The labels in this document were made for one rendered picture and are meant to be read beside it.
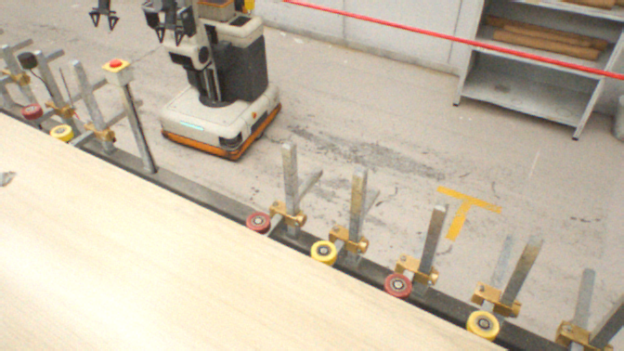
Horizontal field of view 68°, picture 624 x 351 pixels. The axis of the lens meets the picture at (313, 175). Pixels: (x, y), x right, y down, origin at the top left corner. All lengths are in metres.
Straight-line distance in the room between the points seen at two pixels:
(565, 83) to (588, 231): 1.35
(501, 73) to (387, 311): 2.94
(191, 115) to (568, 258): 2.42
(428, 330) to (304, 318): 0.34
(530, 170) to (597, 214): 0.47
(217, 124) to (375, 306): 1.97
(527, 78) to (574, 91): 0.34
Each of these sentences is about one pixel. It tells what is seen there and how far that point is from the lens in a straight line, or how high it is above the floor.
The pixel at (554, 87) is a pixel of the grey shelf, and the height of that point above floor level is 0.14.
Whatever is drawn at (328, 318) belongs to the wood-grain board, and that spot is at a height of 0.90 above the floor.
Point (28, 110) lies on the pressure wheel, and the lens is 2.39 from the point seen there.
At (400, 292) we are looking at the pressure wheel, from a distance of 1.39.
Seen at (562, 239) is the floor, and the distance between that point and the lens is 2.98.
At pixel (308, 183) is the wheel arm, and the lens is 1.78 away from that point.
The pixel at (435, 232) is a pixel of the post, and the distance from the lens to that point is 1.37.
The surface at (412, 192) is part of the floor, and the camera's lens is 2.95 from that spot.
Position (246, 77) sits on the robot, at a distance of 3.08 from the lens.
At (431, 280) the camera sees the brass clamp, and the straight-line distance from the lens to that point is 1.54.
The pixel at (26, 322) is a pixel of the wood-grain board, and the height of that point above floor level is 0.90.
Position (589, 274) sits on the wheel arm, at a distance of 1.73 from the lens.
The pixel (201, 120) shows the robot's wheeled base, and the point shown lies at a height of 0.28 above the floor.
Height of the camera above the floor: 2.06
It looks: 43 degrees down
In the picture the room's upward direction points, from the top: 1 degrees counter-clockwise
